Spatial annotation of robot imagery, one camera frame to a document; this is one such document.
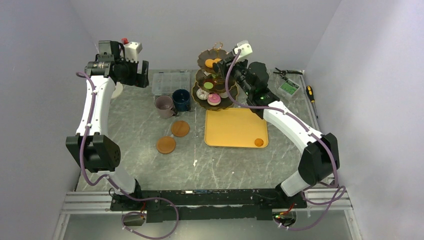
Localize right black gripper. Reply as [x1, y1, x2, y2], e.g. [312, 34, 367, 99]
[218, 55, 253, 97]

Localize orange round cookie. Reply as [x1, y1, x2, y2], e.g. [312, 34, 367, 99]
[204, 58, 215, 68]

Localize green macaron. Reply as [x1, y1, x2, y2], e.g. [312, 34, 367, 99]
[203, 82, 215, 91]

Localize three-tier black dessert stand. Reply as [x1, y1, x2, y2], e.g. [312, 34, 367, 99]
[191, 42, 234, 111]

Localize white chocolate drizzle donut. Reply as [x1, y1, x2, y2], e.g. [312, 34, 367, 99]
[196, 88, 210, 101]

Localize pink frosted donut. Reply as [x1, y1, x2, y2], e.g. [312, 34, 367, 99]
[207, 93, 222, 106]

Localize mauve mug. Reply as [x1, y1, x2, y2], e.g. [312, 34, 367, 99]
[154, 95, 178, 119]

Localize dark blue mug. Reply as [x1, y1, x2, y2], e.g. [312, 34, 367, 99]
[171, 89, 191, 112]

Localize yellow serving tray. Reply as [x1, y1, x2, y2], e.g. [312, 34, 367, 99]
[204, 108, 269, 148]

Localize wooden coaster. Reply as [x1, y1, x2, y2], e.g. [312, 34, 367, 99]
[156, 136, 176, 155]
[171, 120, 190, 138]

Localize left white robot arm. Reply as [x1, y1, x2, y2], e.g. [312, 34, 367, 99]
[65, 38, 149, 210]

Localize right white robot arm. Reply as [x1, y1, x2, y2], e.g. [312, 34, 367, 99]
[212, 56, 340, 208]

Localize white tape roll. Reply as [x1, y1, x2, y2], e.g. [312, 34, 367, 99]
[111, 82, 124, 99]

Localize clear plastic box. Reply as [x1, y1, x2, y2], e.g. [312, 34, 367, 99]
[151, 71, 191, 96]

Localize black pliers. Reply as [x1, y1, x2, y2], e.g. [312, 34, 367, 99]
[272, 67, 304, 77]

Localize green white device box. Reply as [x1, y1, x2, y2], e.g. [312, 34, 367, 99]
[277, 77, 301, 100]

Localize yellow black screwdriver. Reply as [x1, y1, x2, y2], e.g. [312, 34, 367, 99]
[306, 85, 319, 119]

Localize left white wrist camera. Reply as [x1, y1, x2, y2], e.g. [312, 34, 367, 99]
[121, 38, 143, 63]

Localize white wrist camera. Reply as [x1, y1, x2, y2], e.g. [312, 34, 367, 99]
[121, 38, 143, 63]
[232, 40, 253, 62]

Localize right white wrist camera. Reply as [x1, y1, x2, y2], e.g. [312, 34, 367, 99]
[232, 40, 253, 62]

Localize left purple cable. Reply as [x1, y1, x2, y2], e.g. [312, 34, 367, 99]
[76, 71, 181, 240]

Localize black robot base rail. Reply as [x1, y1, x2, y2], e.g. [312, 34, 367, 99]
[110, 184, 307, 223]

